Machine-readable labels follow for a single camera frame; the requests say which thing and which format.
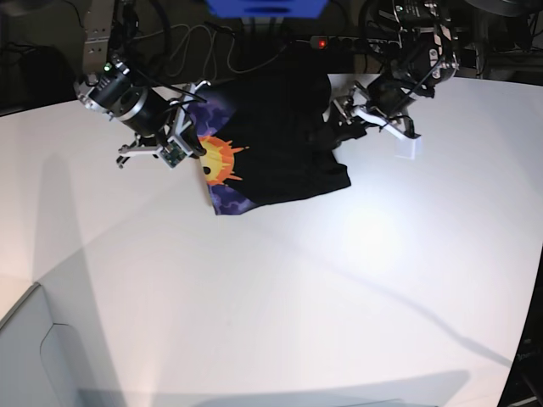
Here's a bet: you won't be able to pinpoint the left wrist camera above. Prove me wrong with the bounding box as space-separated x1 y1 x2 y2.
395 137 423 160

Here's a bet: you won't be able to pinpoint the grey cable loops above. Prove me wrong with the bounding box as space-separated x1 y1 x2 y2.
164 23 289 79

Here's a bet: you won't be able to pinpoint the black T-shirt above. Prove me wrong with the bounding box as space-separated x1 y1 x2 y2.
188 44 350 215

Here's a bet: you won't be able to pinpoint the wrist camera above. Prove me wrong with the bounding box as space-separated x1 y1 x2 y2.
160 142 188 169
395 137 423 160

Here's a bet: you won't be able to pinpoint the white power strip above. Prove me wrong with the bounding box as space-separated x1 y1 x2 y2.
309 36 400 54

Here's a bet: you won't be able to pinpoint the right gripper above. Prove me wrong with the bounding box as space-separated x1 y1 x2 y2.
116 81 210 169

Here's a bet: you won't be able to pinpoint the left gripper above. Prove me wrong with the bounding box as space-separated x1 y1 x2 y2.
327 81 421 147

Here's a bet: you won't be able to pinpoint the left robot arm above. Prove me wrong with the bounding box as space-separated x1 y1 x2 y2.
326 1 459 159

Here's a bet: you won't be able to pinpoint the blue box overhead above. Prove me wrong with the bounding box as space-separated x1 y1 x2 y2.
206 0 327 19

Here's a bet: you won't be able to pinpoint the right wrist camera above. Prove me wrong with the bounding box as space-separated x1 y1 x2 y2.
160 142 188 169

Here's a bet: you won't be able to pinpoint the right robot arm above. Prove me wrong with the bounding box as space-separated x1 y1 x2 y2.
75 1 210 169

